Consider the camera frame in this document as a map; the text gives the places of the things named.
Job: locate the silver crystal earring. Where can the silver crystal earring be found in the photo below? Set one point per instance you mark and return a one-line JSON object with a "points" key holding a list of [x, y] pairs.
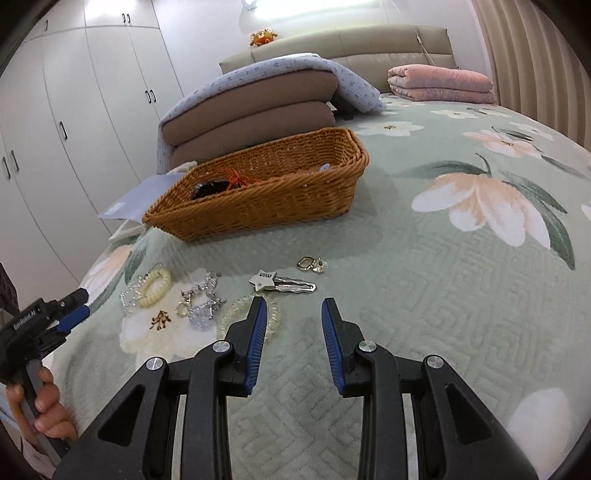
{"points": [[319, 265]]}

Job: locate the blue floral blanket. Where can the blue floral blanket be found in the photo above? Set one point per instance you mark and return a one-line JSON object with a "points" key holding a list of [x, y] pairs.
{"points": [[355, 87]]}

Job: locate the brown wicker basket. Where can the brown wicker basket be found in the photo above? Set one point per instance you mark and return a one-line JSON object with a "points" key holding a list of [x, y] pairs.
{"points": [[277, 194]]}

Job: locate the orange plush toy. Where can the orange plush toy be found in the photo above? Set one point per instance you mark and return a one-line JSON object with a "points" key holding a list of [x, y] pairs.
{"points": [[262, 39]]}

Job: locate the black glossy hair accessory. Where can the black glossy hair accessory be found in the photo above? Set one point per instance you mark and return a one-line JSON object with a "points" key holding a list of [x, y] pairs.
{"points": [[207, 190]]}

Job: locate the silver star hair clip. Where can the silver star hair clip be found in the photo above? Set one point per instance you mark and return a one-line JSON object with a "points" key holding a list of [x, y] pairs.
{"points": [[263, 279]]}

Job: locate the small cream cloth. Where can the small cream cloth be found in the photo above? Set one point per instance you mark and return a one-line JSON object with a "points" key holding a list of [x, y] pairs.
{"points": [[184, 167]]}

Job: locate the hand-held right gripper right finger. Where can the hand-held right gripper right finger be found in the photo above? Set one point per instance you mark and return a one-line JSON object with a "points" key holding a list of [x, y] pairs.
{"points": [[332, 341]]}

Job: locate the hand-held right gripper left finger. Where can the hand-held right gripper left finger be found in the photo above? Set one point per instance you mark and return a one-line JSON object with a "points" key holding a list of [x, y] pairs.
{"points": [[258, 341]]}

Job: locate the person's left hand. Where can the person's left hand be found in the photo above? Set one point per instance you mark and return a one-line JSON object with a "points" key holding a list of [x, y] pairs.
{"points": [[51, 406]]}

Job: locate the white wardrobe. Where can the white wardrobe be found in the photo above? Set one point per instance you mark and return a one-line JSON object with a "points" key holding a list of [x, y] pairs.
{"points": [[69, 92]]}

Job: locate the blue grey paper folder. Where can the blue grey paper folder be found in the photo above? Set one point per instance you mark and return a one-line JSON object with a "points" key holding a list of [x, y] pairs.
{"points": [[138, 198]]}

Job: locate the beige curtain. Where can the beige curtain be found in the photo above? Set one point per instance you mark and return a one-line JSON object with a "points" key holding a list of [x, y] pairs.
{"points": [[531, 55]]}

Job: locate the brown folded quilt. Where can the brown folded quilt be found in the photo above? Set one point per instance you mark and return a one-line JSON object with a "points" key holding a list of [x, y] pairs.
{"points": [[258, 131], [254, 97]]}

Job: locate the beige padded headboard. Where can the beige padded headboard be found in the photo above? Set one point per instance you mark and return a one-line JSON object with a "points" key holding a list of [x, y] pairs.
{"points": [[378, 46]]}

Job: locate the pink folded blanket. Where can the pink folded blanket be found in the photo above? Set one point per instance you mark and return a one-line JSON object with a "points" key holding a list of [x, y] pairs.
{"points": [[438, 81]]}

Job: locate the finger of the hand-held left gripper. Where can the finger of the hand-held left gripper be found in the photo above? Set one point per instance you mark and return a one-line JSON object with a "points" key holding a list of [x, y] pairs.
{"points": [[74, 318], [76, 296]]}

